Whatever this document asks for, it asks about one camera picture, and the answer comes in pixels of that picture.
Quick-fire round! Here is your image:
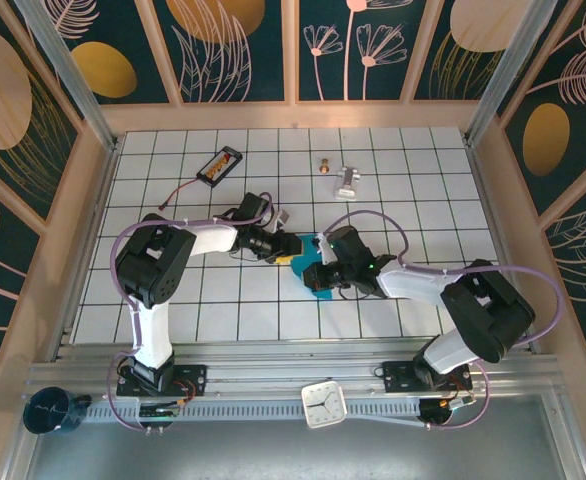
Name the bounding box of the white square analog clock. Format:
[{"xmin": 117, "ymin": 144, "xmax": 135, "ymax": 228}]
[{"xmin": 300, "ymin": 380, "xmax": 349, "ymax": 430}]

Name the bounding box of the black controller board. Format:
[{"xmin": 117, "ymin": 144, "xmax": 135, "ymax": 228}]
[
  {"xmin": 419, "ymin": 396, "xmax": 477, "ymax": 428},
  {"xmin": 137, "ymin": 401, "xmax": 183, "ymax": 427}
]

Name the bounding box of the grey metal shelf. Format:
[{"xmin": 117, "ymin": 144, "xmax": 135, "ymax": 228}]
[{"xmin": 22, "ymin": 394, "xmax": 584, "ymax": 480}]

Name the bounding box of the dark blue cup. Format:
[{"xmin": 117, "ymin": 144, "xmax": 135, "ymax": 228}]
[{"xmin": 22, "ymin": 387, "xmax": 93, "ymax": 436}]

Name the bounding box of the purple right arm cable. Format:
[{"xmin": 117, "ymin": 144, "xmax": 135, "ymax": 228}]
[{"xmin": 320, "ymin": 209, "xmax": 565, "ymax": 431}]

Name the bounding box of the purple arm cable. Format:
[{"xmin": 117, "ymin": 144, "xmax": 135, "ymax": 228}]
[
  {"xmin": 107, "ymin": 192, "xmax": 275, "ymax": 434},
  {"xmin": 320, "ymin": 209, "xmax": 565, "ymax": 431}
]

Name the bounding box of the silver metal bracket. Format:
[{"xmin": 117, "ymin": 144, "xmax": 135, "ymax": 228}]
[{"xmin": 331, "ymin": 165, "xmax": 363, "ymax": 202}]

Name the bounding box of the black battery pack with wire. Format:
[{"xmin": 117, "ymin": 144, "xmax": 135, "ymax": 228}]
[{"xmin": 196, "ymin": 146, "xmax": 244, "ymax": 188}]

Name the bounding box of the aluminium mounting rail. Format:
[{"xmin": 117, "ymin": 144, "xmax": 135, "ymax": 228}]
[{"xmin": 27, "ymin": 342, "xmax": 562, "ymax": 401}]

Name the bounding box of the thin red and black wire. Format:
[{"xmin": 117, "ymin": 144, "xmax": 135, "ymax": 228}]
[{"xmin": 158, "ymin": 175, "xmax": 205, "ymax": 210}]

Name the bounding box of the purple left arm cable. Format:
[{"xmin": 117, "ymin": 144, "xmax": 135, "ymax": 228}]
[{"xmin": 107, "ymin": 192, "xmax": 275, "ymax": 434}]

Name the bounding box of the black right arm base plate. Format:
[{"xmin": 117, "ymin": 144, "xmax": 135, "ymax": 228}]
[{"xmin": 381, "ymin": 359, "xmax": 473, "ymax": 394}]

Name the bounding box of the aluminium side rail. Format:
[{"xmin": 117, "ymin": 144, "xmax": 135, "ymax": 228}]
[
  {"xmin": 55, "ymin": 144, "xmax": 120, "ymax": 351},
  {"xmin": 466, "ymin": 139, "xmax": 534, "ymax": 351}
]

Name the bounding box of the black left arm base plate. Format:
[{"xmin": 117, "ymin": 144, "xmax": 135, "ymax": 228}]
[{"xmin": 116, "ymin": 363, "xmax": 209, "ymax": 399}]

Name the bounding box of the slotted grey cable duct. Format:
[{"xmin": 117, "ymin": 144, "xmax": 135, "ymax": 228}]
[{"xmin": 80, "ymin": 397, "xmax": 424, "ymax": 426}]

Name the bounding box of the aluminium frame post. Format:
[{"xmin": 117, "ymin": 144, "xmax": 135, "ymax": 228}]
[
  {"xmin": 12, "ymin": 0, "xmax": 122, "ymax": 151},
  {"xmin": 465, "ymin": 0, "xmax": 554, "ymax": 146}
]

